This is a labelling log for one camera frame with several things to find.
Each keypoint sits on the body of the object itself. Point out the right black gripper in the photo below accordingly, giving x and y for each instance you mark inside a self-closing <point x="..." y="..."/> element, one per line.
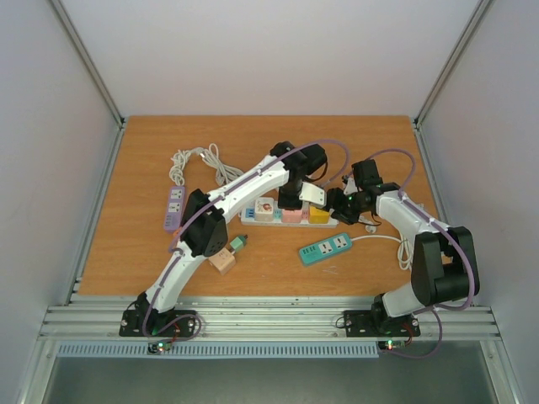
<point x="338" y="204"/>

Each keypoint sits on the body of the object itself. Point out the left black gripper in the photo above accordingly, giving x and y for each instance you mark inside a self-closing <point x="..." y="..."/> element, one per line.
<point x="285" y="204"/>

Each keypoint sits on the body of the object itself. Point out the pink cube socket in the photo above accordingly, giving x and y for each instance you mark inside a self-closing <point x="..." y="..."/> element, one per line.
<point x="291" y="216"/>

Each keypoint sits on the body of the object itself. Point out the white cube socket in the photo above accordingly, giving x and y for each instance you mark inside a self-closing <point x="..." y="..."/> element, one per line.
<point x="264" y="209"/>

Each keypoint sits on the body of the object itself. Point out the yellow cube socket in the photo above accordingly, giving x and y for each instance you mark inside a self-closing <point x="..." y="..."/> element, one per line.
<point x="317" y="216"/>

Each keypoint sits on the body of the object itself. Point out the green plug adapter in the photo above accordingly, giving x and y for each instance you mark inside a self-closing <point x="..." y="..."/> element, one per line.
<point x="238" y="243"/>

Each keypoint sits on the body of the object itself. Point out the beige cube socket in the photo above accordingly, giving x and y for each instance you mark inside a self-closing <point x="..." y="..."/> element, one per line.
<point x="223" y="261"/>

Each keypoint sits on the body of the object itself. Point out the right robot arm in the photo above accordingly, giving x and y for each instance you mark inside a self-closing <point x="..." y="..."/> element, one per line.
<point x="444" y="270"/>

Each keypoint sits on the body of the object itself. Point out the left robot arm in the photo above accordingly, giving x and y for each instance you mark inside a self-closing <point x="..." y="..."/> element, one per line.
<point x="203" y="233"/>

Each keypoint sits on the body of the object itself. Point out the long white power strip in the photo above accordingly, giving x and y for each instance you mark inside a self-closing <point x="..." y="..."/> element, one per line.
<point x="247" y="218"/>

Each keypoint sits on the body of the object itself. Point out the teal power strip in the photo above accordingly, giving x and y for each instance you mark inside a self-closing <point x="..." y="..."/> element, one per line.
<point x="325" y="249"/>

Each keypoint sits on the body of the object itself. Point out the purple power strip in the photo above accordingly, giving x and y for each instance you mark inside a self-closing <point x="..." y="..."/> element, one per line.
<point x="174" y="209"/>

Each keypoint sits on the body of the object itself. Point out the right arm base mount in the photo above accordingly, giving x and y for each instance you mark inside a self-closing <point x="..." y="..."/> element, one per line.
<point x="370" y="324"/>

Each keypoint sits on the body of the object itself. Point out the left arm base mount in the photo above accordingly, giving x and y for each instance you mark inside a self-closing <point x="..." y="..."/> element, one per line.
<point x="174" y="323"/>

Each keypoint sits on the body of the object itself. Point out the slotted cable duct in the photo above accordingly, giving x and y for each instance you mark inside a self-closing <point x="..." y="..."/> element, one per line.
<point x="219" y="350"/>

